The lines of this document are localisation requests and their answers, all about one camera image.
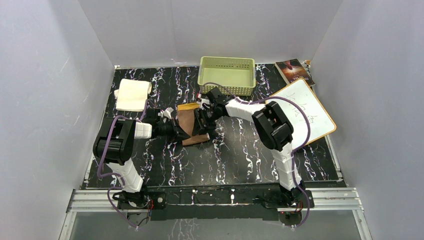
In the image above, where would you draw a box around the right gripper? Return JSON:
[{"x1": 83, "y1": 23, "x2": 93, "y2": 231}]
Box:
[{"x1": 192, "y1": 105, "x2": 221, "y2": 136}]

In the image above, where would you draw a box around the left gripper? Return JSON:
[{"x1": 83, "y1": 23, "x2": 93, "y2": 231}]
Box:
[{"x1": 156, "y1": 117, "x2": 191, "y2": 143}]

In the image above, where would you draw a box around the brown and yellow towel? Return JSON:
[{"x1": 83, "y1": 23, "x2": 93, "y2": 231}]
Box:
[{"x1": 176, "y1": 102, "x2": 210, "y2": 146}]

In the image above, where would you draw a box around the light green plastic basket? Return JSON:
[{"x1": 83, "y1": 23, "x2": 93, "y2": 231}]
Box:
[{"x1": 197, "y1": 56, "x2": 257, "y2": 96}]

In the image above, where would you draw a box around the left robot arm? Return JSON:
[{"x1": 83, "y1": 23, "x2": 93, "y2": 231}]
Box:
[{"x1": 93, "y1": 107, "x2": 190, "y2": 208}]

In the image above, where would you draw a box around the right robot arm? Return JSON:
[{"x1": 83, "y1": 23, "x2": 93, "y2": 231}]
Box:
[{"x1": 192, "y1": 87, "x2": 305, "y2": 207}]

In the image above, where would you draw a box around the cream white towel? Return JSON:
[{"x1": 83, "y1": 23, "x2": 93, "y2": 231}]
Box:
[{"x1": 114, "y1": 78, "x2": 152, "y2": 112}]

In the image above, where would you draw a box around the dark cover book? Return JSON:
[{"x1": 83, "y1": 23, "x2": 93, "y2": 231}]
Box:
[{"x1": 274, "y1": 58, "x2": 316, "y2": 87}]

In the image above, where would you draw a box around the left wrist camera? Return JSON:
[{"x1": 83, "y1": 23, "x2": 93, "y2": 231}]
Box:
[{"x1": 158, "y1": 107, "x2": 174, "y2": 119}]

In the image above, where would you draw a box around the whiteboard with wooden frame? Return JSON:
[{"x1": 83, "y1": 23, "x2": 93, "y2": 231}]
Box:
[{"x1": 273, "y1": 79, "x2": 337, "y2": 149}]

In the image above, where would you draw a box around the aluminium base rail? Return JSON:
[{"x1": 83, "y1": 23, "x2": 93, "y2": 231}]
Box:
[{"x1": 67, "y1": 185, "x2": 363, "y2": 213}]

